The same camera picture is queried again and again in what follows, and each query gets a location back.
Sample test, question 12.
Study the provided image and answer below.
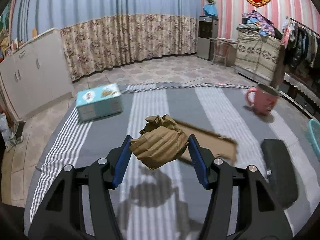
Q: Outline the brown paper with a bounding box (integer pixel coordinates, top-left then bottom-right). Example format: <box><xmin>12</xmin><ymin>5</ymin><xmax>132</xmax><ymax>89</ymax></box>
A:
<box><xmin>130</xmin><ymin>115</ymin><xmax>188</xmax><ymax>170</ymax></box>

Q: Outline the black glasses case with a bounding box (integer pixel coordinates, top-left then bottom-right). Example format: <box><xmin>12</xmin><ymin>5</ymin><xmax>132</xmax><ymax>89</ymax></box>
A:
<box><xmin>261</xmin><ymin>139</ymin><xmax>298</xmax><ymax>209</ymax></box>

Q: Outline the brown cardboard piece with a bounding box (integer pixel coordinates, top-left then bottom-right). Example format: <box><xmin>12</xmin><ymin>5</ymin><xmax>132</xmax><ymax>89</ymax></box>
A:
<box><xmin>175</xmin><ymin>119</ymin><xmax>238</xmax><ymax>165</ymax></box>

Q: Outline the grey striped tablecloth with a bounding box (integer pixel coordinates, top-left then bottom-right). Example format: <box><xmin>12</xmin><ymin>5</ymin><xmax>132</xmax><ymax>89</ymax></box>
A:
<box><xmin>24</xmin><ymin>85</ymin><xmax>319</xmax><ymax>239</ymax></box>

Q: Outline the light blue tissue box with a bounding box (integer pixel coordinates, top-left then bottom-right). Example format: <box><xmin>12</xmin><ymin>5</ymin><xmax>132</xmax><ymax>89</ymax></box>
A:
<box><xmin>75</xmin><ymin>83</ymin><xmax>123</xmax><ymax>121</ymax></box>

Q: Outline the turquoise plastic laundry basket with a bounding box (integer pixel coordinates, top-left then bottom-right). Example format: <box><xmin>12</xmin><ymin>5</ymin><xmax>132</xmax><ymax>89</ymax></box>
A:
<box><xmin>308</xmin><ymin>119</ymin><xmax>320</xmax><ymax>160</ymax></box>

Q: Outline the pink metal mug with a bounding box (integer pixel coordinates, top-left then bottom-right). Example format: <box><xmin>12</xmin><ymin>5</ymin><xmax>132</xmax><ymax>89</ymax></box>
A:
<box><xmin>245</xmin><ymin>83</ymin><xmax>280</xmax><ymax>116</ymax></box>

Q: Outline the low shelf with lace cover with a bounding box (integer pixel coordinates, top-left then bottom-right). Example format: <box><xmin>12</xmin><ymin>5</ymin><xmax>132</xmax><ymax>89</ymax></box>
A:
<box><xmin>280</xmin><ymin>73</ymin><xmax>319</xmax><ymax>121</ymax></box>

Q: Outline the white low cabinet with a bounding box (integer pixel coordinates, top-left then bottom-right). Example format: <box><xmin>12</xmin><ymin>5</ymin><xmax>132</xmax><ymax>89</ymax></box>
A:
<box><xmin>1</xmin><ymin>28</ymin><xmax>74</xmax><ymax>120</ymax></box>

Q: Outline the cloth covered cabinet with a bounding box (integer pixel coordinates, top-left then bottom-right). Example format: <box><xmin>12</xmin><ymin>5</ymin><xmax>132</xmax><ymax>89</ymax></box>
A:
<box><xmin>235</xmin><ymin>30</ymin><xmax>280</xmax><ymax>80</ymax></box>

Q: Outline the floral beige curtain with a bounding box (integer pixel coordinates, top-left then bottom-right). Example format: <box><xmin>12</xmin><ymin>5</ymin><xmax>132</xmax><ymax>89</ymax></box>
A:
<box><xmin>60</xmin><ymin>14</ymin><xmax>199</xmax><ymax>81</ymax></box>

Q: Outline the small metal stool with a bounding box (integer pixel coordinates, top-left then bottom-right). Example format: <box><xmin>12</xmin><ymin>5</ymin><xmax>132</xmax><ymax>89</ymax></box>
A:
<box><xmin>210</xmin><ymin>37</ymin><xmax>238</xmax><ymax>67</ymax></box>

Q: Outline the clothes rack with garments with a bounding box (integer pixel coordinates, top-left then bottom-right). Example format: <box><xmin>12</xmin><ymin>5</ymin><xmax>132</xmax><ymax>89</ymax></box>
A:
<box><xmin>269</xmin><ymin>16</ymin><xmax>320</xmax><ymax>91</ymax></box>

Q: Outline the water dispenser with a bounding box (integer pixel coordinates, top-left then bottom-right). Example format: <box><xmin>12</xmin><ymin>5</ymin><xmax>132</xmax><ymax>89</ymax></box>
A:
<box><xmin>196</xmin><ymin>16</ymin><xmax>219</xmax><ymax>60</ymax></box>

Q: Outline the pile of folded clothes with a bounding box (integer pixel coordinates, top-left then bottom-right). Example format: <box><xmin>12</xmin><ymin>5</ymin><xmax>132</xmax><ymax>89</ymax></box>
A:
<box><xmin>236</xmin><ymin>10</ymin><xmax>283</xmax><ymax>40</ymax></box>

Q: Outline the blue bag on dispenser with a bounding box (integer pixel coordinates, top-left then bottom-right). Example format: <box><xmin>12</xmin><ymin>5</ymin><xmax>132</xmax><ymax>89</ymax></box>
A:
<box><xmin>203</xmin><ymin>4</ymin><xmax>218</xmax><ymax>18</ymax></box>

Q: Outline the small potted plant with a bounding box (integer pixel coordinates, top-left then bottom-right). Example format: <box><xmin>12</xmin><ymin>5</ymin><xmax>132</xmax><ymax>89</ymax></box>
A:
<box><xmin>206</xmin><ymin>0</ymin><xmax>216</xmax><ymax>5</ymax></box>

